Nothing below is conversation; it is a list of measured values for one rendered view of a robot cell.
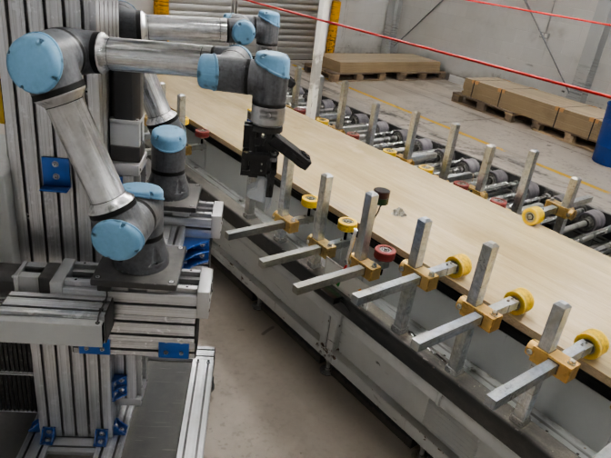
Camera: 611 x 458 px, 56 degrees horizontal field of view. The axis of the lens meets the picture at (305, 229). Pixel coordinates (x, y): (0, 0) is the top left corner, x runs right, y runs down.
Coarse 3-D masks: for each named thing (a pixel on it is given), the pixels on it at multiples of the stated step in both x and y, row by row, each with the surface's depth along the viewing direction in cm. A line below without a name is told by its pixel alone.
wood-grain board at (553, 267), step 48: (192, 96) 385; (240, 96) 401; (240, 144) 306; (336, 144) 327; (336, 192) 262; (432, 192) 277; (384, 240) 224; (432, 240) 228; (480, 240) 233; (528, 240) 239; (528, 288) 202; (576, 288) 206
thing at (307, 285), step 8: (384, 264) 215; (336, 272) 204; (344, 272) 205; (352, 272) 206; (360, 272) 209; (312, 280) 197; (320, 280) 198; (328, 280) 199; (336, 280) 202; (344, 280) 205; (296, 288) 192; (304, 288) 193; (312, 288) 196
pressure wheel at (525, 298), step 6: (516, 288) 186; (522, 288) 185; (510, 294) 184; (516, 294) 182; (522, 294) 182; (528, 294) 183; (522, 300) 181; (528, 300) 182; (534, 300) 183; (522, 306) 181; (528, 306) 182; (510, 312) 185; (516, 312) 183; (522, 312) 182
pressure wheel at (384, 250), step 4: (380, 244) 217; (384, 244) 218; (376, 248) 214; (380, 248) 215; (384, 248) 214; (388, 248) 216; (392, 248) 216; (376, 252) 213; (380, 252) 212; (384, 252) 212; (388, 252) 213; (392, 252) 213; (376, 256) 213; (380, 256) 212; (384, 256) 212; (388, 256) 212; (392, 256) 212; (380, 260) 213; (384, 260) 212; (388, 260) 212; (392, 260) 213
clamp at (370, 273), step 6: (354, 258) 213; (354, 264) 214; (360, 264) 211; (366, 264) 209; (366, 270) 209; (372, 270) 207; (378, 270) 209; (366, 276) 209; (372, 276) 208; (378, 276) 211
